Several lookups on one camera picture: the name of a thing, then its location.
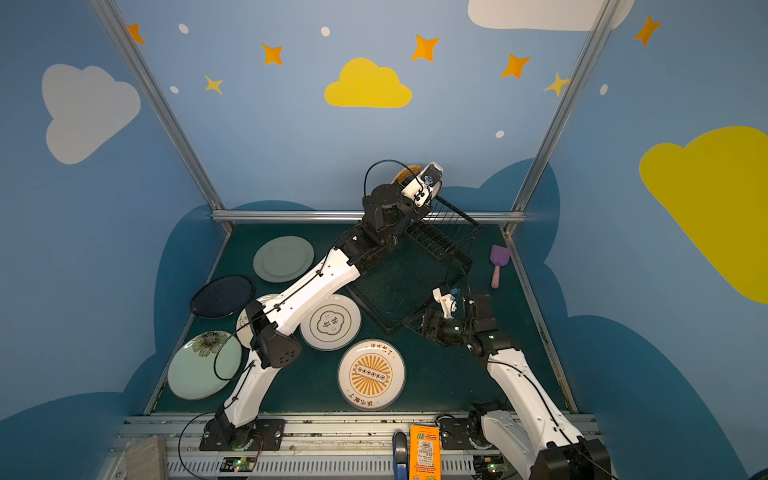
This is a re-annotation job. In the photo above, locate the black wire dish rack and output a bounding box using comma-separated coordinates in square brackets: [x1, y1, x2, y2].
[342, 197, 482, 335]

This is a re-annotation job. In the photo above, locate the sunburst plate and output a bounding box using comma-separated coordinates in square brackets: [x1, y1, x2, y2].
[337, 339, 406, 411]

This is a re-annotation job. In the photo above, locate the white plate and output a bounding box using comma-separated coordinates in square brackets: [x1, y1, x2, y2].
[300, 295, 362, 351]

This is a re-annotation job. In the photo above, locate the woven bamboo plate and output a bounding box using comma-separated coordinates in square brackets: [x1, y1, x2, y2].
[392, 165, 423, 186]

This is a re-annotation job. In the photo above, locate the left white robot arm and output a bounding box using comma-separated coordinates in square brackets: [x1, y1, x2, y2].
[200, 178, 442, 451]

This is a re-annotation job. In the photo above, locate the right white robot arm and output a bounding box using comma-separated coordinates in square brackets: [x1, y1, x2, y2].
[404, 288, 614, 479]

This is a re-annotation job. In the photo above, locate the orange box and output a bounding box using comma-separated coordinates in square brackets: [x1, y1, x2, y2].
[409, 424, 441, 480]

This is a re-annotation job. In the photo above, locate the grey-green plain plate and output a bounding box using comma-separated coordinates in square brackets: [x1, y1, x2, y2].
[253, 236, 315, 283]

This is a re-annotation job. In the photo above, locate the cream floral plate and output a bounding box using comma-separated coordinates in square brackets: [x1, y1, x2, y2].
[236, 293, 277, 349]

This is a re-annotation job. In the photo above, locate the dark navy plate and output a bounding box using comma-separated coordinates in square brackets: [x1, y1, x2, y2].
[189, 275, 255, 319]

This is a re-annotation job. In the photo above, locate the mint green leaf plate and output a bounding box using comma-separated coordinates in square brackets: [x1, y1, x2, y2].
[167, 330, 243, 400]

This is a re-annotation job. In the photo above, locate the small green circuit board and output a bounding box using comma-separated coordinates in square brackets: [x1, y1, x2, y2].
[219, 457, 257, 473]

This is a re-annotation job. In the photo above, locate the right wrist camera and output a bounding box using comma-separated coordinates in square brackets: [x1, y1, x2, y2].
[432, 286, 459, 319]

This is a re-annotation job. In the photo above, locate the purple scoop, pink handle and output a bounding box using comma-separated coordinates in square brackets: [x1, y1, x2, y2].
[490, 245, 511, 289]

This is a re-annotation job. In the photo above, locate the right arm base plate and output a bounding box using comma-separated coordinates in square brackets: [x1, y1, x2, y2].
[436, 416, 477, 450]

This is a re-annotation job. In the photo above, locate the aluminium frame rail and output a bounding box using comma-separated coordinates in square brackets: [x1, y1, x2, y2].
[211, 210, 526, 224]

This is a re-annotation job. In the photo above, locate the blue tool handle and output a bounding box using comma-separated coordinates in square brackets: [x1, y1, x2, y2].
[392, 431, 409, 480]

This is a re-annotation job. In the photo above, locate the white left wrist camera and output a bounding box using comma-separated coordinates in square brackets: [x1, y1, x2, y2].
[402, 162, 444, 207]

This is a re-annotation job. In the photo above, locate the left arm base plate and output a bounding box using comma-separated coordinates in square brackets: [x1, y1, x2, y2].
[199, 417, 285, 452]

